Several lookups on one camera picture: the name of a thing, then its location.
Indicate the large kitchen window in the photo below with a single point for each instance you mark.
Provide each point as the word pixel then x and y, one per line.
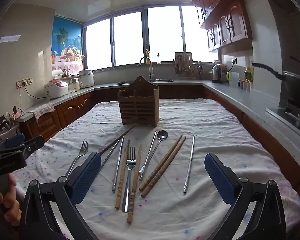
pixel 127 40

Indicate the tropical fruit roller blind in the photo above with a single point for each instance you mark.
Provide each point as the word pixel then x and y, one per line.
pixel 65 37

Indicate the wall power outlet strip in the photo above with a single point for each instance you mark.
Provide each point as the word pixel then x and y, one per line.
pixel 23 82

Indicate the stainless steel electric kettle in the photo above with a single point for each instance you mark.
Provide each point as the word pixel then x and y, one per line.
pixel 218 73

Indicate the small white kitchen appliance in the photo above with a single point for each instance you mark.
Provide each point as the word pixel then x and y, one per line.
pixel 74 85

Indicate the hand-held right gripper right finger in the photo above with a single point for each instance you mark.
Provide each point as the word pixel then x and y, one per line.
pixel 220 180

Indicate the wooden utensil holder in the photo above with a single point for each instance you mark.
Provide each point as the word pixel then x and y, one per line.
pixel 138 110

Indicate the stainless steel spoon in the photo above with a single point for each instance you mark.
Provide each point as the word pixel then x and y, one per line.
pixel 163 135

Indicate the yellow soap bottle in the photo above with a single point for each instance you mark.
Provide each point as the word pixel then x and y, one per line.
pixel 147 54

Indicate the white electric cooker pot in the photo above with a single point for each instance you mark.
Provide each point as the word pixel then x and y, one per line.
pixel 87 78

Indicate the metal chopstick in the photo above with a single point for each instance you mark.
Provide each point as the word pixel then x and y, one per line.
pixel 189 165
pixel 152 143
pixel 118 165
pixel 110 155

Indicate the chrome kitchen faucet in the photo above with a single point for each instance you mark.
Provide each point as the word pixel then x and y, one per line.
pixel 150 71

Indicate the clear pump bottle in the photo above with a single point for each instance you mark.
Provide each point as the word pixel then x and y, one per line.
pixel 159 59

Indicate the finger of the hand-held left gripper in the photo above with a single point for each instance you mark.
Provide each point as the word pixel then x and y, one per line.
pixel 13 140
pixel 31 146

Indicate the brown wooden chopstick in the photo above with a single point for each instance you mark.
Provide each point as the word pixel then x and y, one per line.
pixel 161 162
pixel 164 167

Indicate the wall power socket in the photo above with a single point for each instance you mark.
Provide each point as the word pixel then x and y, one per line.
pixel 233 60

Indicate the wooden base cabinets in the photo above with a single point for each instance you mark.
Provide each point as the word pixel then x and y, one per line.
pixel 72 107

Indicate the green mug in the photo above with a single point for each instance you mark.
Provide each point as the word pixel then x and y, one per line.
pixel 229 76

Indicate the white floral tablecloth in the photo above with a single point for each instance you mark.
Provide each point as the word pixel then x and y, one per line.
pixel 215 130

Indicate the wooden wall cabinets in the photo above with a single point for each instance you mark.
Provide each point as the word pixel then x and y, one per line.
pixel 230 25

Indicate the white plastic board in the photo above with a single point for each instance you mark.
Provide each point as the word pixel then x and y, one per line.
pixel 235 76

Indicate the person's left hand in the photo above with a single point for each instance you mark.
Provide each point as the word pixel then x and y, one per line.
pixel 11 202

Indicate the pink lace cloth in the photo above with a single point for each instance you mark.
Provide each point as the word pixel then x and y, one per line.
pixel 43 110

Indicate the black stove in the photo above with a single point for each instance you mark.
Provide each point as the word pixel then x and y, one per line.
pixel 292 115

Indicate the yellow oil bottle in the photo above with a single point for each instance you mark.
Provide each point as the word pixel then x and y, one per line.
pixel 248 75

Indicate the kitchen tool rack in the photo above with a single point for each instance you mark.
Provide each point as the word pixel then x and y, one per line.
pixel 187 70

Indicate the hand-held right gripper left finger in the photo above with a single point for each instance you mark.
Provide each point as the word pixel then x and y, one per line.
pixel 87 177

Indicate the dark wooden chopstick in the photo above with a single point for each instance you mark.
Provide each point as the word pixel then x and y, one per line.
pixel 117 140

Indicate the spice jar set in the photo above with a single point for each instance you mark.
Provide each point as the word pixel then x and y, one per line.
pixel 245 85

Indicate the stainless steel fork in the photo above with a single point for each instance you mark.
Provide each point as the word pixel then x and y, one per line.
pixel 80 152
pixel 129 180

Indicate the pink and white rice cooker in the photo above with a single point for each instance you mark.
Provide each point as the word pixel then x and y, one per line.
pixel 56 88

